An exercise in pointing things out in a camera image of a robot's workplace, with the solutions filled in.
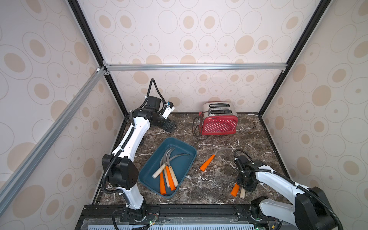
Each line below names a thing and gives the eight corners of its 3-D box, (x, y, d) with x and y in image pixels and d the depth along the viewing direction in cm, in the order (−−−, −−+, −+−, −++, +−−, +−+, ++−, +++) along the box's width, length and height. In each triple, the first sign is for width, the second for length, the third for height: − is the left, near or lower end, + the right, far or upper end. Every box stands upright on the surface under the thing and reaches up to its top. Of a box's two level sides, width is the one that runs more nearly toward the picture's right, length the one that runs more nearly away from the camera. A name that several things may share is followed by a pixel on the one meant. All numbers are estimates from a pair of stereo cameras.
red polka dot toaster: (199, 136, 108) (201, 119, 94) (198, 117, 121) (199, 99, 107) (233, 136, 108) (240, 119, 94) (228, 117, 121) (234, 99, 107)
